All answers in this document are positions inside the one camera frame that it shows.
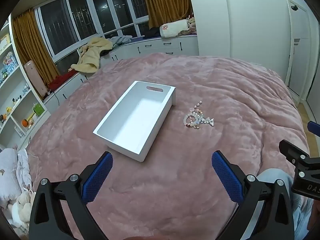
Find white open bookshelf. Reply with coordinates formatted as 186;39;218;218
0;20;52;150

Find white window seat cabinet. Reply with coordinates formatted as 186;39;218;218
42;34;199;113

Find white door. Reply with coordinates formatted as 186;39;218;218
285;0;318;103

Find grey blue clothes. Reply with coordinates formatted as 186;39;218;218
110;35;133;47

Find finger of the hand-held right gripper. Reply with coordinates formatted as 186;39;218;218
307;121;320;137
279;139;313;167

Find brown plush toys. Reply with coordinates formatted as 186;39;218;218
186;12;198;34

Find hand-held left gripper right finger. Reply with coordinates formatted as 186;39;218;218
211;151;295;240

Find pile of beaded jewelry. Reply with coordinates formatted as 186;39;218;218
183;101;215;130

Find dark blue folded clothes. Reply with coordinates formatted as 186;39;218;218
144;27;163;39

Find assorted shelf plush toys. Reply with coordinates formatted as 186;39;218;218
0;37;33;130

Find lilac pillow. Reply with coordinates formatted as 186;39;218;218
0;148;25;203

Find pale yellow fleece blanket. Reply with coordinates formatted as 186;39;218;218
68;37;113;73

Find cream plush toy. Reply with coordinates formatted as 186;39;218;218
11;191;32;222

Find large bay window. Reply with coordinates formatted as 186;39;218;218
34;0;150;63

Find red cloth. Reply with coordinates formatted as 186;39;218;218
47;70;78;90

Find white floral rolled pillow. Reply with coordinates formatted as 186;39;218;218
160;19;190;38

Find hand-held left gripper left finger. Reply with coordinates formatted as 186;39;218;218
29;151;114;240

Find mustard yellow curtain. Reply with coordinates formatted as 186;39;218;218
12;9;60;85
140;0;193;29

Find white quilted blanket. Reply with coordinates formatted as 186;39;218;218
17;150;33;193

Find thin white cable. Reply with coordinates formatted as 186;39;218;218
26;152;41;192

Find pink fluffy blanket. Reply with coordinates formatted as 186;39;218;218
26;52;309;240

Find white plastic storage box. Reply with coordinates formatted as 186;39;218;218
93;80;177;162

